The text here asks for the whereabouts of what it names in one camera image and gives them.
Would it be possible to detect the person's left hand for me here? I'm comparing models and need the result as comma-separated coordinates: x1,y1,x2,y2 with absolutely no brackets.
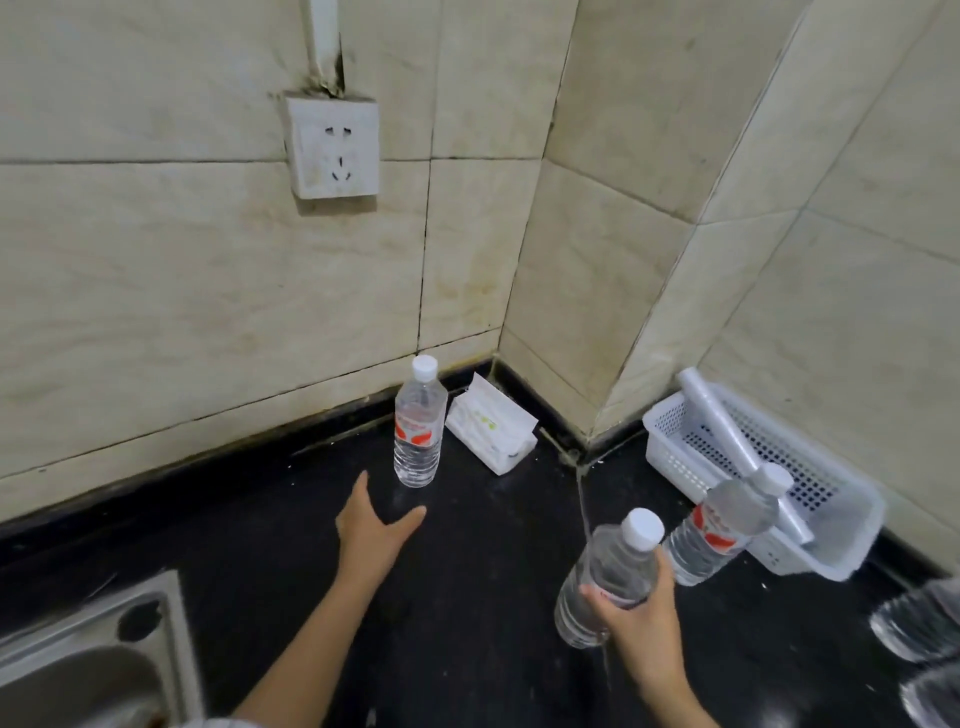
335,471,427,594

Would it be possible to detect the person's right hand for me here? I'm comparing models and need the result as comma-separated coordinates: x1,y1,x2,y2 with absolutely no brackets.
581,544,690,690

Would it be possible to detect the clear plastic water bottle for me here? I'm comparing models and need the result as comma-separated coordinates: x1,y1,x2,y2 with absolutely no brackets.
898,660,960,728
663,462,795,588
869,577,960,665
553,507,666,650
393,354,449,489

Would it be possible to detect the person's left forearm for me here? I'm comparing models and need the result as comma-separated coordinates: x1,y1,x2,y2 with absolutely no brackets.
232,573,381,728

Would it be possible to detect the person's right forearm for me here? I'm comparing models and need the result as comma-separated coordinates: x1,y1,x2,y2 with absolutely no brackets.
630,666,723,728

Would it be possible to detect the white tissue pack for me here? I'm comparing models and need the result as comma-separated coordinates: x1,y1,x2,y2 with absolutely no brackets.
444,372,540,477

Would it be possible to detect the white plastic film roll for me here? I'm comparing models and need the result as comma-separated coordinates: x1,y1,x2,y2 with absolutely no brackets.
677,367,817,547

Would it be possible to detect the white plastic basket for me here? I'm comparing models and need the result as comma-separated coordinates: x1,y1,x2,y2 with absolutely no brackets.
642,382,888,582

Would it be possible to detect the stainless steel sink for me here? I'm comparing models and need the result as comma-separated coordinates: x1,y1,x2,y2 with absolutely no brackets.
0,570,205,728

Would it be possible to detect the white wall socket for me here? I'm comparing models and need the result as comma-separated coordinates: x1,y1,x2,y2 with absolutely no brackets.
283,93,381,201

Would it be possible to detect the white cable conduit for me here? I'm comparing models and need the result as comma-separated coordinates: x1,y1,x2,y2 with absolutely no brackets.
307,0,345,97

